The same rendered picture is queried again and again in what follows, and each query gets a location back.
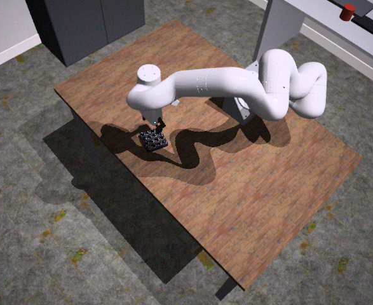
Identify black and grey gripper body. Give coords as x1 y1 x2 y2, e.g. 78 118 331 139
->
140 109 163 126

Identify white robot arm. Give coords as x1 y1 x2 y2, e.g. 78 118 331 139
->
126 49 327 121

